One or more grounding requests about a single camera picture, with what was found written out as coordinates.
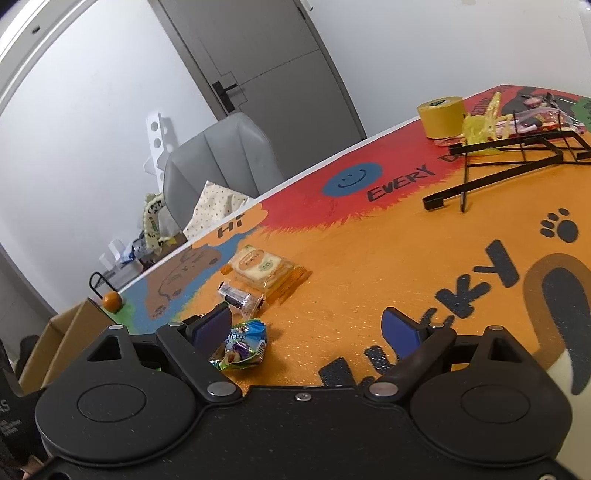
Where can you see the orange cracker packet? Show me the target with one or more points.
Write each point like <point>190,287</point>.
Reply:
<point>258,265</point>

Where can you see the grey door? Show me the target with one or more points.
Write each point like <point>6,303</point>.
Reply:
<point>277,69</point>

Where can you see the clear bag with items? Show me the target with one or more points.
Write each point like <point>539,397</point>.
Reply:
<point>531,120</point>

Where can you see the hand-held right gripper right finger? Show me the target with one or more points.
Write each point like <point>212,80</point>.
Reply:
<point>401,332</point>

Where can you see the yellow plastic bag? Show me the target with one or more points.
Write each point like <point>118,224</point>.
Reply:
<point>480,129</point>

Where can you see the colourful printed table mat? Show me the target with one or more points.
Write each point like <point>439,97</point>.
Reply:
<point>392,240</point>

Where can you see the green white plush toy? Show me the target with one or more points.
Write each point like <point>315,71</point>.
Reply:
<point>151,221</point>

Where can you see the orange fruit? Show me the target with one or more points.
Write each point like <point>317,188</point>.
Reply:
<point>111,301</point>

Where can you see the white perforated rack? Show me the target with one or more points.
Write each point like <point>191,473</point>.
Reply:
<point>157,134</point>

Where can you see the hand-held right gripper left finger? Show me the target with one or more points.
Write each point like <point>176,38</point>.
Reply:
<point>212,330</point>

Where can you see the green blue snack packet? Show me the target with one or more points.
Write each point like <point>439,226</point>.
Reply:
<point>244,346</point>

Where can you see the white curved frame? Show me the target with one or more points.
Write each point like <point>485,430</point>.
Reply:
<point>32,41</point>

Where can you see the yellow tape roll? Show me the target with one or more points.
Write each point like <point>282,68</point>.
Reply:
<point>441,117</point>

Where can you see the brown cardboard box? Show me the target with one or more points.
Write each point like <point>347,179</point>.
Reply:
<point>60,341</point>

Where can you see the polka dot cloth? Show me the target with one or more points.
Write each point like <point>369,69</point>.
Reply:
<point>212,207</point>

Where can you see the grey chair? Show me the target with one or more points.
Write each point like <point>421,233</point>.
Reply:
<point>217,157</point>

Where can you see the blue white plastic bag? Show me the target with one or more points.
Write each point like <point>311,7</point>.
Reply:
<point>134,251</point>

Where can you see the small clear purple snack packet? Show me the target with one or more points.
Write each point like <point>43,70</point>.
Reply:
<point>240,299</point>

